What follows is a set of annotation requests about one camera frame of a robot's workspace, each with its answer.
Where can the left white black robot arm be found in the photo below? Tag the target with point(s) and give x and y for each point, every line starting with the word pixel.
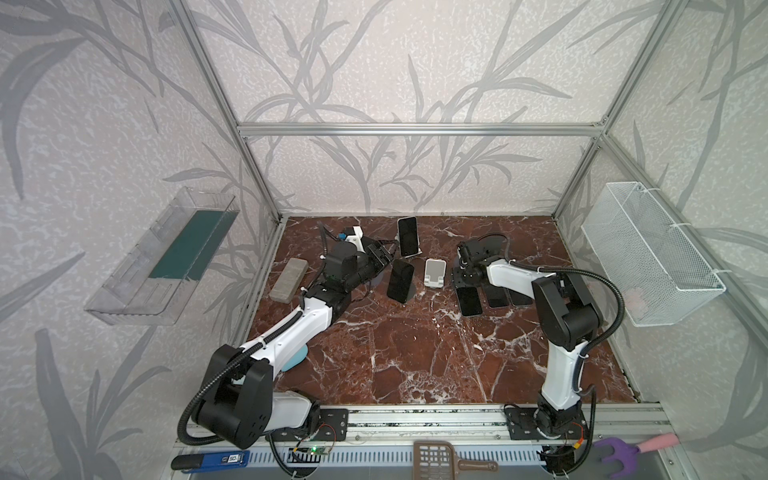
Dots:
pixel 237 401

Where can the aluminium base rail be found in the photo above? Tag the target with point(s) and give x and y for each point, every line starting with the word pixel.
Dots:
pixel 376 441

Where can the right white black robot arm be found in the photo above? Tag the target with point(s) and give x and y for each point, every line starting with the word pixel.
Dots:
pixel 568 316

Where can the teal-edged phone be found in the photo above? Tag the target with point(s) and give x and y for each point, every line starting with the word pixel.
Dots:
pixel 469 301

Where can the purple pink toy rake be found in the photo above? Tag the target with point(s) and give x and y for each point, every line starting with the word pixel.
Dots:
pixel 626 454

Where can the white-edged phone at back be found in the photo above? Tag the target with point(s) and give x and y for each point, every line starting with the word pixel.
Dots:
pixel 408 237

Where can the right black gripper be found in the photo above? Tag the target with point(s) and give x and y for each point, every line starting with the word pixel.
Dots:
pixel 465 275

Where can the light blue plastic trowel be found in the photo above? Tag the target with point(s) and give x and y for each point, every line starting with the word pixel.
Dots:
pixel 296 359

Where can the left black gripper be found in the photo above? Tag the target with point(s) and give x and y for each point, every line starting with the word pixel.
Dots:
pixel 374 258

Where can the purple-edged phone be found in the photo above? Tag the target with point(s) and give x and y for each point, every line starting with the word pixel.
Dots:
pixel 496 297

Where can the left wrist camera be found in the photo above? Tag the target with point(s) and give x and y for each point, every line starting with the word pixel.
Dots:
pixel 353 235

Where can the white stand under teal phone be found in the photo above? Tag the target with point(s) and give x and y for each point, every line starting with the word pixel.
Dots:
pixel 434 273

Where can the clear plastic wall bin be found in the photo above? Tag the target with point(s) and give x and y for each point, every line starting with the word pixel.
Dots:
pixel 152 285

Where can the white wire mesh basket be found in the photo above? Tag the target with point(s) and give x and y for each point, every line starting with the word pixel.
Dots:
pixel 662 276

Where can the brown plastic scoop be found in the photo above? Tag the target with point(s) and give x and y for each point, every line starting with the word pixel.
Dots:
pixel 439 460

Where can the teal phone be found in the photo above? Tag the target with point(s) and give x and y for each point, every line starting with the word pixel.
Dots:
pixel 518 299

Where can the grey stone block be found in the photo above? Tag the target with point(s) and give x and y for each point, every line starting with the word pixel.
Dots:
pixel 289 280

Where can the black phone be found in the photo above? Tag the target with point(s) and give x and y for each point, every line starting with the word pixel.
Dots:
pixel 400 281

